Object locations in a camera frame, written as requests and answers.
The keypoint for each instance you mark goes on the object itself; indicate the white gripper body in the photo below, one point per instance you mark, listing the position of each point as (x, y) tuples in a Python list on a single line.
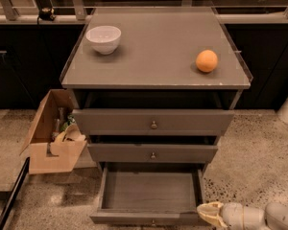
[(231, 215)]

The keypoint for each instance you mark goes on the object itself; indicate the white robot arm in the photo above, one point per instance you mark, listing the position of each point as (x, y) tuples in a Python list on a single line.
[(273, 217)]

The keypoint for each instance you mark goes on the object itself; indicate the grey middle drawer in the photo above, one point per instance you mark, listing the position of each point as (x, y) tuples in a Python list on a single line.
[(154, 149)]

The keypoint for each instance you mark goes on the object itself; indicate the grey bottom drawer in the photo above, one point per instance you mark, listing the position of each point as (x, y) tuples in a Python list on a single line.
[(150, 194)]

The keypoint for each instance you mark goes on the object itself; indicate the grey top drawer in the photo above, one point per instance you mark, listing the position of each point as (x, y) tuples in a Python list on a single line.
[(97, 121)]

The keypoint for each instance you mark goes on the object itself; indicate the open cardboard box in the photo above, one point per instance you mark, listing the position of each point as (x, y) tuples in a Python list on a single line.
[(53, 145)]

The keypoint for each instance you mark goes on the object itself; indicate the white ceramic bowl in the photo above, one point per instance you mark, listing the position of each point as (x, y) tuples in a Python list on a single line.
[(104, 39)]

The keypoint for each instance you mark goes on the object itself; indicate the black bar on floor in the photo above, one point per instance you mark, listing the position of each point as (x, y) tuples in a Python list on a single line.
[(14, 193)]

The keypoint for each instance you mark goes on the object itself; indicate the grey drawer cabinet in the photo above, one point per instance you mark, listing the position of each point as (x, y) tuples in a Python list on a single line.
[(166, 94)]

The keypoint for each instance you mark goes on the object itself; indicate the grey drawer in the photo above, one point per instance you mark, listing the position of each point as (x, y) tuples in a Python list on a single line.
[(154, 149), (97, 121), (150, 194)]

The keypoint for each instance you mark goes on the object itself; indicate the small black device on ledge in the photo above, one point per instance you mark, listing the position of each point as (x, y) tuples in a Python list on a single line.
[(47, 14)]

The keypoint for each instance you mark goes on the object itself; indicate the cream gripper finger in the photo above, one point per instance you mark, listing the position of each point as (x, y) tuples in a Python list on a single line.
[(212, 213)]

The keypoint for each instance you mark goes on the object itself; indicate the orange fruit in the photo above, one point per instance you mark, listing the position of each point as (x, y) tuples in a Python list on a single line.
[(206, 61)]

